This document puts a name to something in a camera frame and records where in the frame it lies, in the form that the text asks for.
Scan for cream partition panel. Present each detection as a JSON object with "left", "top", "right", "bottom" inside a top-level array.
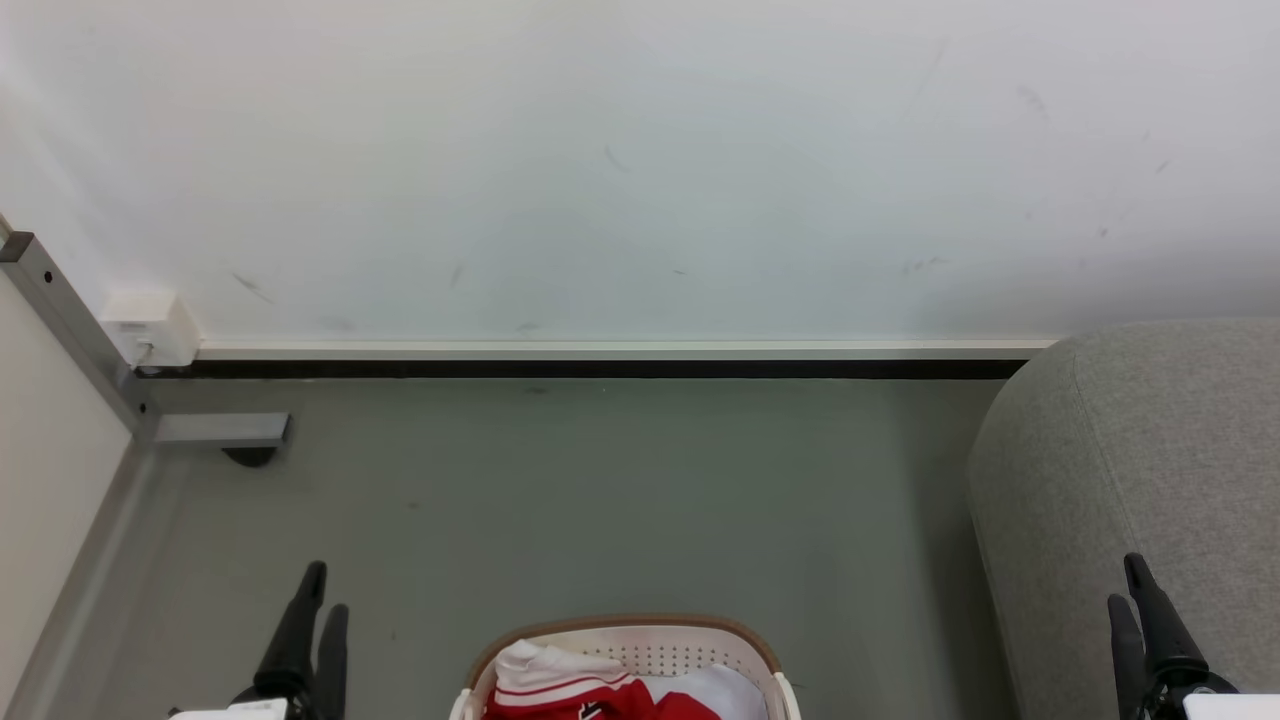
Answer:
[{"left": 0, "top": 270, "right": 135, "bottom": 691}]

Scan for red and white garment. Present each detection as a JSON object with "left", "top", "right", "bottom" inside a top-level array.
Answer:
[{"left": 484, "top": 640, "right": 723, "bottom": 720}]

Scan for cream perforated laundry basket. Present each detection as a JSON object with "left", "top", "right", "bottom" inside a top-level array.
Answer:
[{"left": 448, "top": 613, "right": 803, "bottom": 720}]

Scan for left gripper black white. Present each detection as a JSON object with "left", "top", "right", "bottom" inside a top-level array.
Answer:
[{"left": 168, "top": 560, "right": 350, "bottom": 720}]

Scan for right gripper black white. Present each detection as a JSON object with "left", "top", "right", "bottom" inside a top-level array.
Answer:
[{"left": 1106, "top": 552, "right": 1280, "bottom": 720}]

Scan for grey fabric sofa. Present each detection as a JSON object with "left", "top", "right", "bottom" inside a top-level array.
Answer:
[{"left": 966, "top": 318, "right": 1280, "bottom": 720}]

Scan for grey aluminium frame profile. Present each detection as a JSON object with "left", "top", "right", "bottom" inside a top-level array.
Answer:
[{"left": 0, "top": 231, "right": 292, "bottom": 720}]

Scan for black and white baseboard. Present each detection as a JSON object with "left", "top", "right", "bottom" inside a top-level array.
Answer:
[{"left": 134, "top": 338, "right": 1061, "bottom": 382}]

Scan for white wall socket box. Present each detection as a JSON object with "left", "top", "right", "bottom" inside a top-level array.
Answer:
[{"left": 100, "top": 290, "right": 202, "bottom": 370}]

